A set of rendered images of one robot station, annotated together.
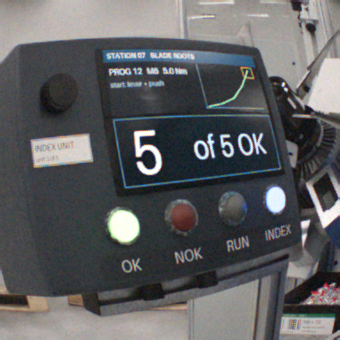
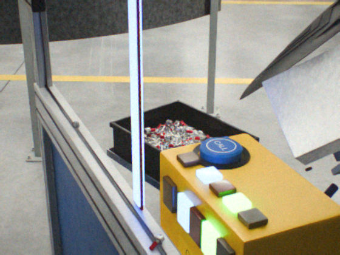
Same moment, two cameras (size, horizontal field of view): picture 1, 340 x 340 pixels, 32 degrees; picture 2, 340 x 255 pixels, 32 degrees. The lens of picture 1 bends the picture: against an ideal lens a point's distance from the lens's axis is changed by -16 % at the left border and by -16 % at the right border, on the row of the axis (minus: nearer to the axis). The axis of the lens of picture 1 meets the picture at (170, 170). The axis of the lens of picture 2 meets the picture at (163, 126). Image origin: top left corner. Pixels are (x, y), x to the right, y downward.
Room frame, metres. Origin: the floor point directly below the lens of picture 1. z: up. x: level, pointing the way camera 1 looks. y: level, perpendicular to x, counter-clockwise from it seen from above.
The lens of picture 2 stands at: (1.19, -1.21, 1.34)
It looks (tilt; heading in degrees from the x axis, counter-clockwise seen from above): 26 degrees down; 104
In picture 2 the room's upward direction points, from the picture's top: straight up
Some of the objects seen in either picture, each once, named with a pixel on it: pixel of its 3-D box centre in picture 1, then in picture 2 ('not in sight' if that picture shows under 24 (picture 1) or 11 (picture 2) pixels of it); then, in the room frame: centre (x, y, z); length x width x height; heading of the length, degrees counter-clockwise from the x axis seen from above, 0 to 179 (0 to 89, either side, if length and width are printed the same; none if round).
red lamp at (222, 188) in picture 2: not in sight; (222, 188); (1.13, -0.78, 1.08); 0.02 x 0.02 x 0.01; 38
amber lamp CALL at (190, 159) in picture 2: not in sight; (188, 159); (1.09, -0.74, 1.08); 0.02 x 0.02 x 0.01; 38
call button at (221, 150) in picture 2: not in sight; (220, 152); (1.12, -0.72, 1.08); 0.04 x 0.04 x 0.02
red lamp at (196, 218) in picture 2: not in sight; (197, 226); (1.11, -0.79, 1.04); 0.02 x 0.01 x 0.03; 128
